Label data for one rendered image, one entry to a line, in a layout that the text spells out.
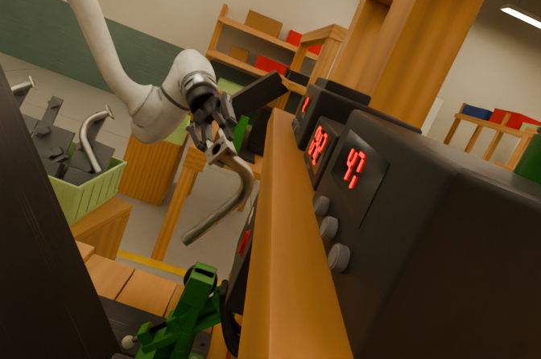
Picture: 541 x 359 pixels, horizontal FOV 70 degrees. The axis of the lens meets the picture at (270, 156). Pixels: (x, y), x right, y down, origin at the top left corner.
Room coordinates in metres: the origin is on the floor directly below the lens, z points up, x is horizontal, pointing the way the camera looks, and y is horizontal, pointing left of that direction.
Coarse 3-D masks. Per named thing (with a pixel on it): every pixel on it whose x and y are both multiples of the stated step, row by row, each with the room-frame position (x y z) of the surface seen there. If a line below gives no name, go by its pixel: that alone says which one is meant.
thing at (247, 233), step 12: (252, 216) 0.49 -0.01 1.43; (252, 228) 0.43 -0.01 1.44; (240, 240) 0.52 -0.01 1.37; (252, 240) 0.39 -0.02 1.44; (240, 252) 0.43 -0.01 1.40; (240, 264) 0.40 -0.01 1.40; (240, 276) 0.39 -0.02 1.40; (228, 288) 0.42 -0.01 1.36; (240, 288) 0.39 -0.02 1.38; (228, 300) 0.39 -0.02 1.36; (240, 300) 0.39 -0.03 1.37; (240, 312) 0.39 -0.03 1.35
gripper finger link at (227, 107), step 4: (224, 92) 0.88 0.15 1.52; (224, 96) 0.87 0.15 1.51; (224, 100) 0.86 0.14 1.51; (224, 104) 0.85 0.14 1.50; (228, 104) 0.86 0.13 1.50; (224, 108) 0.84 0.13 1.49; (228, 108) 0.84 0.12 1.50; (232, 108) 0.86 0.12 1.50; (224, 112) 0.83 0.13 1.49; (228, 112) 0.82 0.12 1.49; (232, 112) 0.84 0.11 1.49; (228, 116) 0.81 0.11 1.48; (232, 116) 0.83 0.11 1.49; (228, 120) 0.81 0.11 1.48; (232, 120) 0.81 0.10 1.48; (236, 120) 0.83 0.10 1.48; (236, 124) 0.82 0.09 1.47
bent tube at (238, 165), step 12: (216, 144) 0.76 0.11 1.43; (228, 144) 0.74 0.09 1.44; (216, 156) 0.73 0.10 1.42; (228, 156) 0.75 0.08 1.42; (240, 168) 0.78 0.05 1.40; (252, 180) 0.81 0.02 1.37; (240, 192) 0.82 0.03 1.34; (228, 204) 0.82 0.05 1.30; (240, 204) 0.82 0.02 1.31; (216, 216) 0.82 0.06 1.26; (228, 216) 0.83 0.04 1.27; (192, 228) 0.82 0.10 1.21; (204, 228) 0.82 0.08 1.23; (192, 240) 0.82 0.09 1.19
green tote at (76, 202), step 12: (72, 144) 1.67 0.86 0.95; (108, 168) 1.68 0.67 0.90; (120, 168) 1.63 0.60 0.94; (60, 180) 1.28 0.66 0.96; (96, 180) 1.40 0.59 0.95; (108, 180) 1.54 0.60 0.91; (60, 192) 1.28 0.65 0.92; (72, 192) 1.28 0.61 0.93; (84, 192) 1.34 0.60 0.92; (96, 192) 1.45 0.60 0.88; (108, 192) 1.58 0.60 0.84; (60, 204) 1.28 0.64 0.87; (72, 204) 1.28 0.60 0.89; (84, 204) 1.37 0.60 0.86; (96, 204) 1.48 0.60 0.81; (72, 216) 1.30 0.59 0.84; (84, 216) 1.40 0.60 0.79
